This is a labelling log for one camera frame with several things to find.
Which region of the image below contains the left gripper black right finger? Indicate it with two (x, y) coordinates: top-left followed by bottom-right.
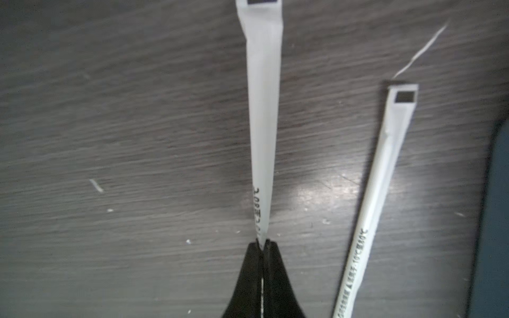
(262, 240), (306, 318)

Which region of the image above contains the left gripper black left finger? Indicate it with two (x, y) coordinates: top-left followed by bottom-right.
(222, 241), (263, 318)

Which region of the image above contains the straw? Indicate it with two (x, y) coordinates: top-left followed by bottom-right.
(333, 83), (419, 317)
(235, 1), (284, 248)

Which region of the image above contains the blue plastic storage tray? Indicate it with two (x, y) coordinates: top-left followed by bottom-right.
(467, 120), (508, 317)

